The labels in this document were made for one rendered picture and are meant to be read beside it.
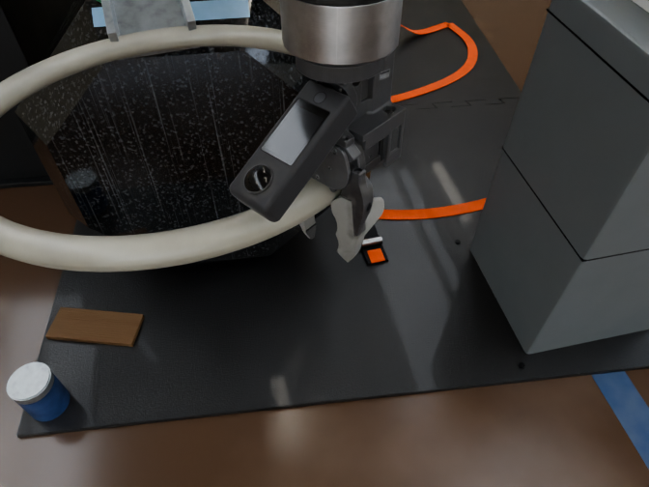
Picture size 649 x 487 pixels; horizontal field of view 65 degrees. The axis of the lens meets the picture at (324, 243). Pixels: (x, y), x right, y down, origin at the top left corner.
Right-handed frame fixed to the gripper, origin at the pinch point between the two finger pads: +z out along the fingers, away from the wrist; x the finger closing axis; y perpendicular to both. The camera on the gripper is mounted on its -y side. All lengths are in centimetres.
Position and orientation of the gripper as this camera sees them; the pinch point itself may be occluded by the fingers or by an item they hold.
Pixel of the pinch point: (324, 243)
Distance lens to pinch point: 52.9
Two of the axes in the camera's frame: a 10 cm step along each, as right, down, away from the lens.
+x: -7.5, -4.6, 4.8
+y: 6.6, -5.3, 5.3
